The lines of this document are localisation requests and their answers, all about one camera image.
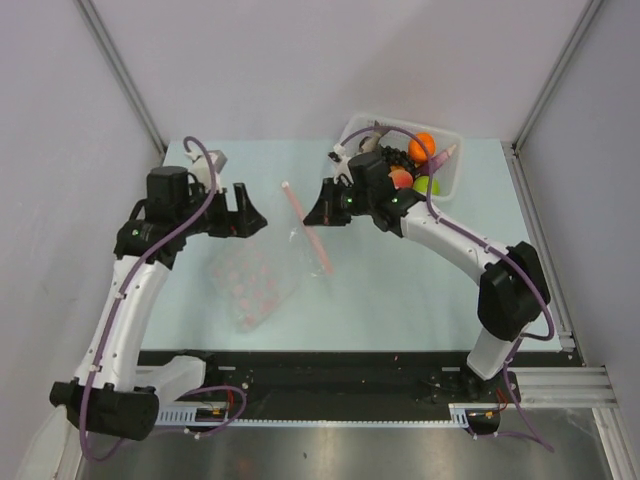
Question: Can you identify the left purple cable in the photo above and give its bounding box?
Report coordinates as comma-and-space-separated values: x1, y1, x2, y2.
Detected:
79, 135, 224, 462

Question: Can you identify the purple cable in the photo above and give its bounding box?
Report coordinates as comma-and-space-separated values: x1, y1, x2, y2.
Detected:
79, 135, 224, 462
339, 127, 556, 455

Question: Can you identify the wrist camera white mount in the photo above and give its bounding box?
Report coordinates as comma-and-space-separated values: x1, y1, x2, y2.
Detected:
185, 150, 227, 191
328, 143, 353, 183

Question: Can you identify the dark toy grape bunch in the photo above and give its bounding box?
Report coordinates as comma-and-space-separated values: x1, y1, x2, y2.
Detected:
380, 146, 416, 173

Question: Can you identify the aluminium front rail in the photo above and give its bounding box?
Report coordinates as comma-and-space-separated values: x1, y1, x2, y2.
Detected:
69, 364, 614, 431

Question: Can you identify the aluminium corner post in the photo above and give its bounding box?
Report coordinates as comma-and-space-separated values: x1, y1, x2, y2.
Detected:
510, 0, 607, 153
72, 0, 168, 159

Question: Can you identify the purple toy eggplant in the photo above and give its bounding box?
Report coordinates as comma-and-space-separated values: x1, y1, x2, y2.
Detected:
414, 145, 457, 177

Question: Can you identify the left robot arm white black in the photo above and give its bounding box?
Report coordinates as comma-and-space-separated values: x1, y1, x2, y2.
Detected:
49, 166, 267, 441

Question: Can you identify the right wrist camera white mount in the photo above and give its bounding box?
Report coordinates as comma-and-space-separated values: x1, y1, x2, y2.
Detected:
328, 143, 353, 183

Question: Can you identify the green toy apple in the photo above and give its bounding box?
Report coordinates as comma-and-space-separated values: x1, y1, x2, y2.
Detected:
412, 176, 440, 196

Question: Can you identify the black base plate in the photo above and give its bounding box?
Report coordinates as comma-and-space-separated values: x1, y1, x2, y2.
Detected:
137, 349, 586, 421

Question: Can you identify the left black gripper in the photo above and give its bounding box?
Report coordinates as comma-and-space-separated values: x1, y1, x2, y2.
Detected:
176, 182, 266, 238

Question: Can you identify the left aluminium corner post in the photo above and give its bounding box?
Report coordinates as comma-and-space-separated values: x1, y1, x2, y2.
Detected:
72, 0, 168, 159

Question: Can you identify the white slotted cable duct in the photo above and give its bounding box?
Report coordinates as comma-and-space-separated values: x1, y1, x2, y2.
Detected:
154, 402, 501, 430

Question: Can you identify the right aluminium side rail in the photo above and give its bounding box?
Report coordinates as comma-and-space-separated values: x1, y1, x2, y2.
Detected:
501, 142, 579, 354

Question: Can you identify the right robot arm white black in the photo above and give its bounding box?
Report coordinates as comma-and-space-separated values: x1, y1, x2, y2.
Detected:
303, 153, 551, 401

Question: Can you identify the clear zip top bag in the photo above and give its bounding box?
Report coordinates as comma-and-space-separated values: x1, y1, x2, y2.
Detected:
208, 180, 335, 335

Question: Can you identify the grey toy fish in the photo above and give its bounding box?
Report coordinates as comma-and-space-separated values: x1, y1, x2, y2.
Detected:
358, 121, 390, 153

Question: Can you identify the toy peach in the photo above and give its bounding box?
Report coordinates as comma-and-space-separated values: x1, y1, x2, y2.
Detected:
389, 169, 414, 189

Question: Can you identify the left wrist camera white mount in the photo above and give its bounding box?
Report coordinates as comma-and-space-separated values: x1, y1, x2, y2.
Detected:
185, 150, 227, 191

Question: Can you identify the right aluminium corner post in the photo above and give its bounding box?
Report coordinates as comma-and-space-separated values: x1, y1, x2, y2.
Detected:
510, 0, 607, 153

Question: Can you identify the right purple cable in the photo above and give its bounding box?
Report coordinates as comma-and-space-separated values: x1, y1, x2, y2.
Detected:
339, 127, 556, 455

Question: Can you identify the orange toy tangerine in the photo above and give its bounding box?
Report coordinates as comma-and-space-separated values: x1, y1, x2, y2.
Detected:
408, 132, 436, 164

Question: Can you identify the white plastic basket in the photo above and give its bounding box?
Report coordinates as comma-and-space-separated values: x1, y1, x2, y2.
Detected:
338, 113, 464, 205

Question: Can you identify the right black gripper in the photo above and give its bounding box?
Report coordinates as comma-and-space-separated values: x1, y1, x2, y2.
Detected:
305, 177, 375, 226

